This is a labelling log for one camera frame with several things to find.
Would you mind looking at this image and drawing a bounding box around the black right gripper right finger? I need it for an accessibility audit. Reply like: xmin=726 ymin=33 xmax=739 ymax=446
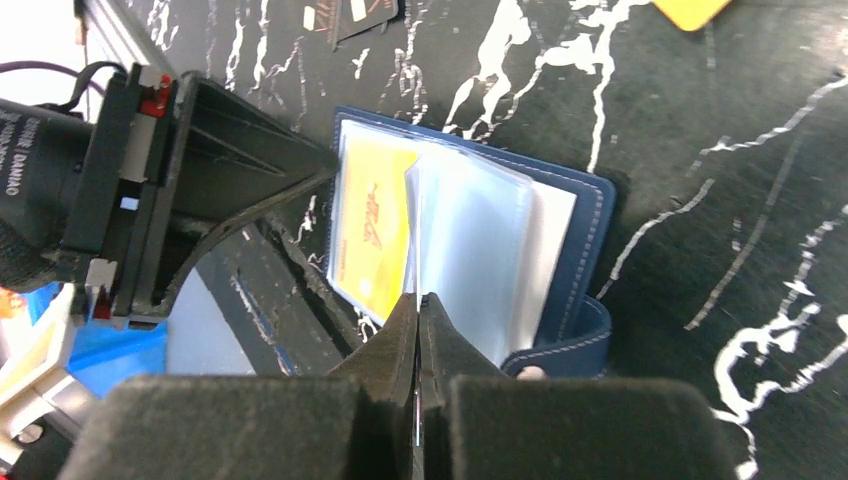
xmin=418 ymin=294 xmax=735 ymax=479

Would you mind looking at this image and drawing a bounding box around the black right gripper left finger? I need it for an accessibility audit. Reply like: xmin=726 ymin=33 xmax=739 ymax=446
xmin=60 ymin=294 xmax=418 ymax=479

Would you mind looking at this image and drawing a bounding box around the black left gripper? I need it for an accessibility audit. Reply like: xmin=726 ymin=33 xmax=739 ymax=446
xmin=62 ymin=64 xmax=339 ymax=328

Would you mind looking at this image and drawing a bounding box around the single orange credit card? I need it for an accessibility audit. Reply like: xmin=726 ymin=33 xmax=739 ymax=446
xmin=329 ymin=138 xmax=418 ymax=324

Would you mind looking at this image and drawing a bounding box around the black card stack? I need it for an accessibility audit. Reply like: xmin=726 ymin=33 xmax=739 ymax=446
xmin=297 ymin=0 xmax=400 ymax=51

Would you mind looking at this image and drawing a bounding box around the navy blue card holder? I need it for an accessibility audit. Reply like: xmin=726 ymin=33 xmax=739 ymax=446
xmin=324 ymin=106 xmax=616 ymax=378

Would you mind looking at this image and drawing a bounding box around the single white card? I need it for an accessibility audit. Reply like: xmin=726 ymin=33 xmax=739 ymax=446
xmin=405 ymin=158 xmax=425 ymax=447

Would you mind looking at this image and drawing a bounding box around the orange credit card stack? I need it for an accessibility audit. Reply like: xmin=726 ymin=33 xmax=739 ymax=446
xmin=653 ymin=0 xmax=730 ymax=32

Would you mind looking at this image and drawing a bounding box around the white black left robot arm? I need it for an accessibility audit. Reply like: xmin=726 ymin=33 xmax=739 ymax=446
xmin=1 ymin=64 xmax=339 ymax=329

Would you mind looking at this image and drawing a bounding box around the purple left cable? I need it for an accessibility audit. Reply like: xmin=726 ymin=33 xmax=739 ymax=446
xmin=0 ymin=59 xmax=107 ymax=97

